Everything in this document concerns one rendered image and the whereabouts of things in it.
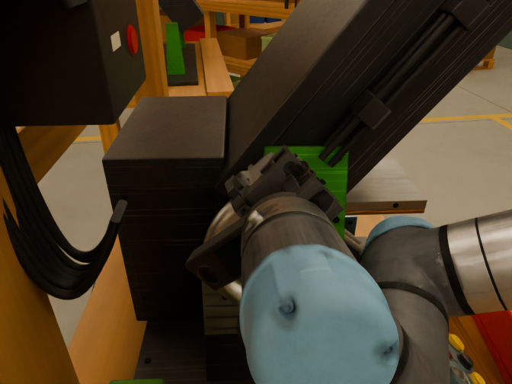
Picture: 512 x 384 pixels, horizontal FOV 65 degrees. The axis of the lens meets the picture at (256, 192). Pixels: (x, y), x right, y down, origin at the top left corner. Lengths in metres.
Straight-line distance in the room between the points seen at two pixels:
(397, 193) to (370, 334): 0.57
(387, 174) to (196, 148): 0.38
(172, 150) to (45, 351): 0.31
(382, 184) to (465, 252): 0.45
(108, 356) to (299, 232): 0.62
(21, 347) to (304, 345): 0.36
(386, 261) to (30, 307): 0.37
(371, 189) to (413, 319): 0.47
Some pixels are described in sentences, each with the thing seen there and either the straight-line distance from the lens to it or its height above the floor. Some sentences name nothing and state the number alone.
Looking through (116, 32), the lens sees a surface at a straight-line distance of 0.46.
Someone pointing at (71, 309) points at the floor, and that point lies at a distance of 2.23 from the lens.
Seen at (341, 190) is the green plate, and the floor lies 1.21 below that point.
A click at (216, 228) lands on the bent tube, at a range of 0.53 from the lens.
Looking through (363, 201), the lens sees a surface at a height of 1.13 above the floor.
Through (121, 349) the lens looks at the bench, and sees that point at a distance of 0.82.
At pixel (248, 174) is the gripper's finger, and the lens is 0.48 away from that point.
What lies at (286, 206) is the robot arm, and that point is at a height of 1.34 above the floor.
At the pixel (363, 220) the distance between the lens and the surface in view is 1.08.
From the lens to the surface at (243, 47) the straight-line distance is 3.53.
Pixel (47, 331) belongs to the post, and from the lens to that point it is 0.55.
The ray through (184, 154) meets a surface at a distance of 0.61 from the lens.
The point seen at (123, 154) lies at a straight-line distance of 0.63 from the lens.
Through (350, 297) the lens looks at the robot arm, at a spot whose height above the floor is 1.36.
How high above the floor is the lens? 1.50
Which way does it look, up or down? 31 degrees down
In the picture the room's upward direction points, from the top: straight up
